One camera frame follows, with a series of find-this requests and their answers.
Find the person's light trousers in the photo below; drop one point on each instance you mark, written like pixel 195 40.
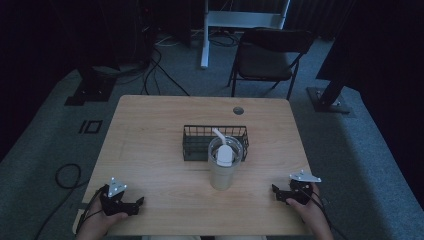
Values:
pixel 203 238

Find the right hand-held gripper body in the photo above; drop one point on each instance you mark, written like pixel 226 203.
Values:
pixel 301 191

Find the grey table grommet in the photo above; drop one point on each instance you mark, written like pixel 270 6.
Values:
pixel 238 110

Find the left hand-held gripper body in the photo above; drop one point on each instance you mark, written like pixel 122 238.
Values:
pixel 113 203

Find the black folding chair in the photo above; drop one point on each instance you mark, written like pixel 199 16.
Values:
pixel 263 60

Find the dark equipment cabinet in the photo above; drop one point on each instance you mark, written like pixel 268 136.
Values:
pixel 166 20

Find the person's right hand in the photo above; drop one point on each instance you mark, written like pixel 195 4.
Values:
pixel 313 216

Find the person's left hand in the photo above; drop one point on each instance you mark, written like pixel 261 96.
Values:
pixel 96 223

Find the black stand with base plate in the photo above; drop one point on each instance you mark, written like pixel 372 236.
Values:
pixel 91 88
pixel 328 100

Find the white desk frame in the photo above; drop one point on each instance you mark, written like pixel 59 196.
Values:
pixel 213 20

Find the clear tumbler cup with lid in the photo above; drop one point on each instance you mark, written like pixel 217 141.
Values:
pixel 222 176

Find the dark curtain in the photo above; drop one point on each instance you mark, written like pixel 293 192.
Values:
pixel 30 66
pixel 386 66

